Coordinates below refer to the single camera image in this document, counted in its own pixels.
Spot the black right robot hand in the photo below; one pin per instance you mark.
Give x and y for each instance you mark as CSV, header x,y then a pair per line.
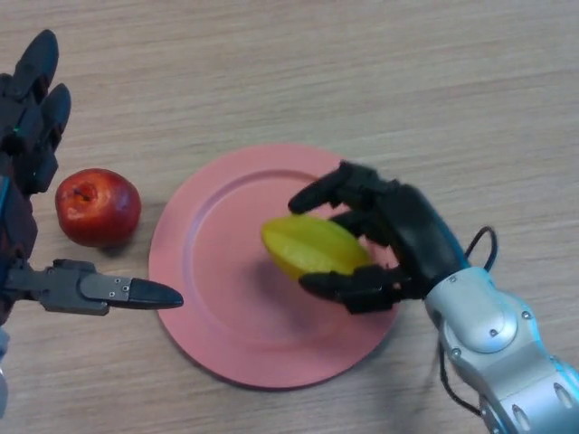
x,y
416,235

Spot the pink round plate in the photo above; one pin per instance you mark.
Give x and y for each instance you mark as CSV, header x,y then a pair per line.
x,y
226,294

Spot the yellow starfruit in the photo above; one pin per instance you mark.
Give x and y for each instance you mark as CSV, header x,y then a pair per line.
x,y
312,246

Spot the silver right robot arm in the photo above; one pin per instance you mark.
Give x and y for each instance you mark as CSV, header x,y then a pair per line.
x,y
497,343

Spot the red apple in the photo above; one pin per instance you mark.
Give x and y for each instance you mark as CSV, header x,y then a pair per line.
x,y
99,208

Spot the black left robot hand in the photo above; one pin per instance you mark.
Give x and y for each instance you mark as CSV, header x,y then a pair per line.
x,y
22,126

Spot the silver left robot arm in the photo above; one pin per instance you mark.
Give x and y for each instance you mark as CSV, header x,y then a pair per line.
x,y
2,384

